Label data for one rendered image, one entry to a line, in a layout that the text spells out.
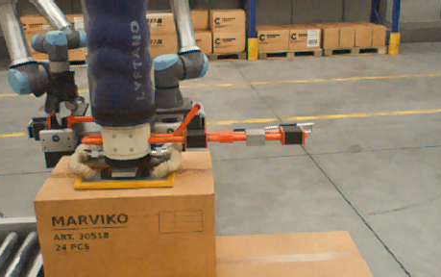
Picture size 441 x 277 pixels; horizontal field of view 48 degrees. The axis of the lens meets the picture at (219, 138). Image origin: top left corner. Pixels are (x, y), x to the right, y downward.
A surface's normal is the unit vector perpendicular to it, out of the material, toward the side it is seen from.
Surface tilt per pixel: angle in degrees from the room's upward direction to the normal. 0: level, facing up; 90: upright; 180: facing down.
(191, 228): 90
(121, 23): 78
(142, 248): 90
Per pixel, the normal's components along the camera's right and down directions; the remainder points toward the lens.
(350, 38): 0.12, 0.39
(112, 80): -0.06, 0.11
